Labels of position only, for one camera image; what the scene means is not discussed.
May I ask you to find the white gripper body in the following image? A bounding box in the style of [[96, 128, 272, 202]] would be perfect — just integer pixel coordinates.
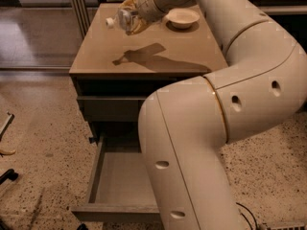
[[136, 0, 173, 22]]

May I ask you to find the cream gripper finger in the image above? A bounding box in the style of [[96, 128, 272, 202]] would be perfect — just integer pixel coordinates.
[[119, 0, 137, 11], [126, 17, 151, 35]]

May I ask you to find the clear plastic bottle white cap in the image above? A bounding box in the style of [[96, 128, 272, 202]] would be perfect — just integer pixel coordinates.
[[106, 9, 133, 34]]

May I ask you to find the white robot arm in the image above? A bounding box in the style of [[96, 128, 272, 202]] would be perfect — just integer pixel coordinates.
[[120, 0, 307, 230]]

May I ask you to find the grey drawer cabinet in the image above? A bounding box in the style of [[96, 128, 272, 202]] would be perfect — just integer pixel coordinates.
[[68, 2, 229, 146]]

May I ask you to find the closed grey top drawer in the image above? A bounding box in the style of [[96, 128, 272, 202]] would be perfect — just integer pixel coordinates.
[[77, 96, 145, 122]]

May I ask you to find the open grey middle drawer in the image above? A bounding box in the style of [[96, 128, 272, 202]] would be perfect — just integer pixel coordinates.
[[71, 122, 161, 223]]

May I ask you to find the white ceramic bowl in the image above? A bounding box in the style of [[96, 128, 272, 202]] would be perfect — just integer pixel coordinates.
[[166, 9, 200, 30]]

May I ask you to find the metal chair leg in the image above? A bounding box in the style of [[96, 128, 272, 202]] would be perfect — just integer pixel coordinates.
[[0, 112, 16, 156]]

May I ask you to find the black chair caster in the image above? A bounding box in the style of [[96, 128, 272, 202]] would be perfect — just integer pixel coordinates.
[[0, 169, 18, 185]]

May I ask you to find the white floor vent grille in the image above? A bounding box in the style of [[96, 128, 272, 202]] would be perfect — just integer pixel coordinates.
[[259, 221, 307, 230]]

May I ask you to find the metal window frame rail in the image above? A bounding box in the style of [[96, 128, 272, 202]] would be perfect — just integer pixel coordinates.
[[70, 0, 90, 38]]

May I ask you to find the black floor cable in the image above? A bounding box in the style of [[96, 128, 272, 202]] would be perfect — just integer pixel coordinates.
[[235, 202, 259, 230]]

